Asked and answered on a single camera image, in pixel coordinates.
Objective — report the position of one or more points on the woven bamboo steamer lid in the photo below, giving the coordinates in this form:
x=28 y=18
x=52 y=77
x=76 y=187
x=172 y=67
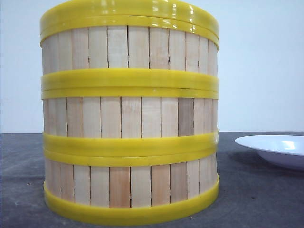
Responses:
x=169 y=14

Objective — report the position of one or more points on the white plate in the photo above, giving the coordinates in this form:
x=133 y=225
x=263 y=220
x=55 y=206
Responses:
x=281 y=150

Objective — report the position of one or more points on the bamboo steamer basket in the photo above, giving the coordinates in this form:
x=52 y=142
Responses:
x=148 y=129
x=132 y=195
x=129 y=55

